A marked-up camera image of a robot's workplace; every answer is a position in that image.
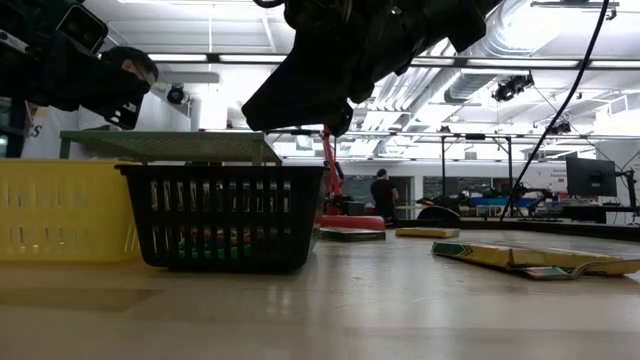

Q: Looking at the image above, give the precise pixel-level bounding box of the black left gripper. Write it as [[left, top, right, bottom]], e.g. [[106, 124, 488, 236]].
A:
[[0, 0, 152, 131]]

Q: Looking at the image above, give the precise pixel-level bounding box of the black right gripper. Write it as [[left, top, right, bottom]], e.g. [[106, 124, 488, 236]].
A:
[[242, 0, 381, 137]]

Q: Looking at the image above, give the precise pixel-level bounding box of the black plastic basket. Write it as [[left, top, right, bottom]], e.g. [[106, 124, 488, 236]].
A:
[[114, 164, 326, 275]]

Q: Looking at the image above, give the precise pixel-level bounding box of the yellow crayon box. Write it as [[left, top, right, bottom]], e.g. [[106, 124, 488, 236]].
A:
[[394, 227, 461, 240], [318, 227, 387, 243], [431, 240, 640, 282]]

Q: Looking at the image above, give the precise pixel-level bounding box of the ceiling light strip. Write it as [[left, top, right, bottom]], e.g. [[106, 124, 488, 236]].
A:
[[467, 58, 580, 69], [147, 52, 209, 63], [218, 53, 287, 64]]

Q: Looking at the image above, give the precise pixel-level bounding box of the person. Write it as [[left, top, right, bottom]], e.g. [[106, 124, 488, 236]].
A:
[[19, 46, 161, 161], [369, 168, 401, 221]]

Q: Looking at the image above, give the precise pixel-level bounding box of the yellow plastic basket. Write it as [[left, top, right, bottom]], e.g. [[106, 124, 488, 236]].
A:
[[0, 158, 143, 264]]

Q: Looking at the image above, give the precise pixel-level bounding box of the dark domed object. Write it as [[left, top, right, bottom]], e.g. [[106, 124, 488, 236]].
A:
[[417, 205, 461, 221]]

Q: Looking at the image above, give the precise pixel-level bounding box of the black ceiling spotlight cluster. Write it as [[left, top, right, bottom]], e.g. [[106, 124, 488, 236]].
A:
[[491, 72, 535, 104]]

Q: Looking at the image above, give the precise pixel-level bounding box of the black computer monitor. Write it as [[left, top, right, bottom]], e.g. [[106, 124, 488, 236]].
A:
[[565, 157, 619, 199]]

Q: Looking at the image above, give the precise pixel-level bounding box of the black ceiling camera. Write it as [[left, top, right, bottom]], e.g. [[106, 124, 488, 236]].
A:
[[166, 83, 187, 106]]

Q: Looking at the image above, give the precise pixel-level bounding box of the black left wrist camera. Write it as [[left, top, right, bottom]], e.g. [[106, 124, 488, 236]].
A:
[[53, 4, 110, 57]]

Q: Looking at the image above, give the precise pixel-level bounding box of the black background rig frame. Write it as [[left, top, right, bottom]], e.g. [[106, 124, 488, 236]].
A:
[[438, 132, 515, 211]]

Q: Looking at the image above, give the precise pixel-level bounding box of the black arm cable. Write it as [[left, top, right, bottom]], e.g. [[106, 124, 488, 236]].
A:
[[499, 0, 611, 221]]

